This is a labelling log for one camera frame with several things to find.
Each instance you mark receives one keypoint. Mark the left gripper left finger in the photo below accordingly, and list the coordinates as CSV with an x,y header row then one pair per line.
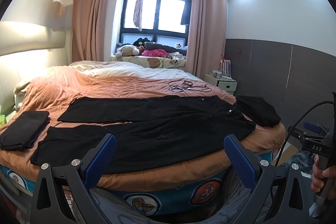
x,y
49,204

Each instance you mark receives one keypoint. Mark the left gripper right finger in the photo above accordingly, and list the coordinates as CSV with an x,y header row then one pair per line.
x,y
292,199

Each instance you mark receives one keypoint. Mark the black pants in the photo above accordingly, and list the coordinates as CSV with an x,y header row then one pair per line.
x,y
150,133

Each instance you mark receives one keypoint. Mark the pink clothing pile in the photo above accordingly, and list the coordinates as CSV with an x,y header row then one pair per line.
x,y
155,53

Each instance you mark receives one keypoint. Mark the person's right hand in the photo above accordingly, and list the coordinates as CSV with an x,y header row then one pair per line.
x,y
318,174

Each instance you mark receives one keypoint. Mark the grey fluffy rug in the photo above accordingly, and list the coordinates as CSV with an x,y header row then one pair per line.
x,y
304,159

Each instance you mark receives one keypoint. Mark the folded black garment right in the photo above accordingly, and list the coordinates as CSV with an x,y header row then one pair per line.
x,y
258,110

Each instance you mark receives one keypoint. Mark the folded black garment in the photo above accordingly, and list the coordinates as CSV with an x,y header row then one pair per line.
x,y
23,132
258,110

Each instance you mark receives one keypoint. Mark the folded black garment left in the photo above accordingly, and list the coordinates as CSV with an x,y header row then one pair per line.
x,y
23,132

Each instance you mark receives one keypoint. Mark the blue cartoon bed sheet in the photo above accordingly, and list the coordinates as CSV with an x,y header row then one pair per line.
x,y
147,200

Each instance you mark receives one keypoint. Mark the orange bed blanket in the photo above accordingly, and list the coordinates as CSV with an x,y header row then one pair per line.
x,y
59,86

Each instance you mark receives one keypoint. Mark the green tissue pack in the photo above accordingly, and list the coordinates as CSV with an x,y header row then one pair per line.
x,y
3,120

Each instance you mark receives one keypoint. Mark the white bedside cabinet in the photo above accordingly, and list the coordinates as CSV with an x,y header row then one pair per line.
x,y
224,83

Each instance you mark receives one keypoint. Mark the white pillow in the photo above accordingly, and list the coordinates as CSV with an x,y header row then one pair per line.
x,y
19,94

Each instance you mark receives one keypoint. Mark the striped rack on cabinet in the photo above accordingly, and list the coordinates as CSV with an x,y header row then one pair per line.
x,y
225,67

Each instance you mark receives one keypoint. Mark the cream padded headboard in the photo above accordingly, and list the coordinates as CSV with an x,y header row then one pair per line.
x,y
26,50

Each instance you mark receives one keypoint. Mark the teddy bear print pillow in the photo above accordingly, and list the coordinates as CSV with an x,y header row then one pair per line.
x,y
150,62

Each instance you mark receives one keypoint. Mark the right pink curtain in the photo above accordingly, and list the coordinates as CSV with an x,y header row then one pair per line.
x,y
207,36

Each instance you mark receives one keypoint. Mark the pink curtain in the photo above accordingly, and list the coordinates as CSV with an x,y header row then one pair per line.
x,y
207,36
88,27

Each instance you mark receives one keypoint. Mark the hanging patterned garment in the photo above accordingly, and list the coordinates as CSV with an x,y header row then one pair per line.
x,y
137,15

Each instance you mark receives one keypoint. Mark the hanging black garment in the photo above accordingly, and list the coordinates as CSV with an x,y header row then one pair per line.
x,y
185,20

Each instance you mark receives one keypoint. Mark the black framed window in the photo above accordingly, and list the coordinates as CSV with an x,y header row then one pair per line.
x,y
161,23

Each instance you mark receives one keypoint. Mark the left pink curtain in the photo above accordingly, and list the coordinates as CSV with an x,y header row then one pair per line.
x,y
88,27

